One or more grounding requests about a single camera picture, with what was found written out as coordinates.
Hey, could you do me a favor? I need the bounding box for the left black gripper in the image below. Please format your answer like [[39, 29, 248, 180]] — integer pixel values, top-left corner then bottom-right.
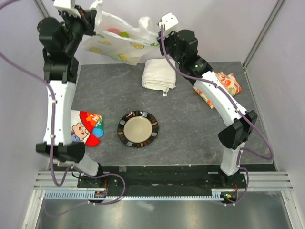
[[60, 5, 97, 55]]

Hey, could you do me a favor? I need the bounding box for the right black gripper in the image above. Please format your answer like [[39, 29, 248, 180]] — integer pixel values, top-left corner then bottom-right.
[[157, 27, 184, 65]]

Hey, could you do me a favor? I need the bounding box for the white plastic bag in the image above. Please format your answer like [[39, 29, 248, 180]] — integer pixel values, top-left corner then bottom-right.
[[81, 0, 159, 65]]

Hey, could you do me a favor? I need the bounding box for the pink fake peach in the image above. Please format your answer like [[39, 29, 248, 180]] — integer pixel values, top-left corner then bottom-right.
[[106, 28, 120, 35]]

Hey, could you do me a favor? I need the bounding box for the green fake apple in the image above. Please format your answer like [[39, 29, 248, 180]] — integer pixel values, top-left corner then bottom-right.
[[119, 32, 130, 38]]

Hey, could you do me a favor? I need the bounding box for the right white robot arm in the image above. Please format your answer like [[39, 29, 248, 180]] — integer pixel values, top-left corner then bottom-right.
[[157, 27, 258, 188]]

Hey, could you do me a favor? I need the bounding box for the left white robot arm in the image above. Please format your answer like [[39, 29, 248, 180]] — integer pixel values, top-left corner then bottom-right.
[[36, 6, 105, 187]]

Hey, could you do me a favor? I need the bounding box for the white folded towel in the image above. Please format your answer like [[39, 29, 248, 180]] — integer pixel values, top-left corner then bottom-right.
[[141, 58, 176, 93]]

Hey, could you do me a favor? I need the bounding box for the orange floral folded cloth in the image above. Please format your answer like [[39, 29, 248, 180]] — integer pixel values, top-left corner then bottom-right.
[[193, 72, 242, 109]]

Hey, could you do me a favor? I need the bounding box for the dark rimmed ceramic plate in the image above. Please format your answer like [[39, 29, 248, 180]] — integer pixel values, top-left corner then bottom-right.
[[117, 110, 159, 148]]

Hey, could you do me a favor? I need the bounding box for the colourful cartoon cloth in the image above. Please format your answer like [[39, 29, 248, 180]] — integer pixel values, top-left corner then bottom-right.
[[71, 110, 104, 147]]

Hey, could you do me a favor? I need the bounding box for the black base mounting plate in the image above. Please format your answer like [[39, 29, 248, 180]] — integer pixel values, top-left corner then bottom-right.
[[77, 164, 247, 191]]

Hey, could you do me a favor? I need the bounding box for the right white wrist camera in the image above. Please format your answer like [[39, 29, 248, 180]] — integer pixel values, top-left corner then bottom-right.
[[158, 12, 178, 32]]

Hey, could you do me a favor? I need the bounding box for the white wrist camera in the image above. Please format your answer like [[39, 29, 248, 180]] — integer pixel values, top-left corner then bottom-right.
[[53, 0, 81, 18], [158, 12, 178, 32]]

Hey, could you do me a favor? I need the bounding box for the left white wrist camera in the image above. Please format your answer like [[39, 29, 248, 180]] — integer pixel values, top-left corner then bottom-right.
[[53, 0, 81, 18]]

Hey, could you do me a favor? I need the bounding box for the left aluminium frame post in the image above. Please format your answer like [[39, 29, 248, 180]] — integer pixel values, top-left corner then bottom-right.
[[32, 0, 50, 18]]

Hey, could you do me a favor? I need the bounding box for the aluminium frame post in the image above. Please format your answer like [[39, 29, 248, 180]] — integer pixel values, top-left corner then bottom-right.
[[241, 0, 286, 68], [32, 0, 50, 18]]

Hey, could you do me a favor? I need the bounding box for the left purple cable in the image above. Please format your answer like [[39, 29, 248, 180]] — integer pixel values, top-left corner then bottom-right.
[[0, 0, 126, 217]]

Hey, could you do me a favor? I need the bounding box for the purple cable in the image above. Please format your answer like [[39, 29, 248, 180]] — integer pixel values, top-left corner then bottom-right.
[[0, 0, 126, 217], [158, 25, 274, 207]]

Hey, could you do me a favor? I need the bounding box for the right aluminium frame post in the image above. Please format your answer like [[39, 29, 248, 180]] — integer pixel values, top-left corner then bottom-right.
[[241, 0, 286, 68]]

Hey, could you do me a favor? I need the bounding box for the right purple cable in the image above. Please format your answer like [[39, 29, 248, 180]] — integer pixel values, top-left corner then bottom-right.
[[158, 25, 274, 207]]

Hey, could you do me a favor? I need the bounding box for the slotted cable duct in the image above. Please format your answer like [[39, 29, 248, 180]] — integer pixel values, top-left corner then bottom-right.
[[43, 190, 230, 201]]

